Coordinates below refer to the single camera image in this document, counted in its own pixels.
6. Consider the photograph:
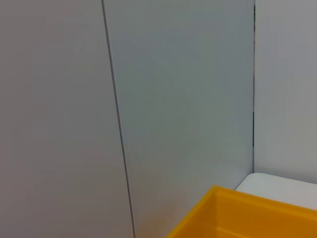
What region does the yellow plastic bin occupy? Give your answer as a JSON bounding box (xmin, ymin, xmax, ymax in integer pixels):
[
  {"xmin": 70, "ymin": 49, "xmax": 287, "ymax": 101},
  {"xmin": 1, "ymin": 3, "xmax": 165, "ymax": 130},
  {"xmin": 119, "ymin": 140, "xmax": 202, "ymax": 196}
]
[{"xmin": 164, "ymin": 185, "xmax": 317, "ymax": 238}]

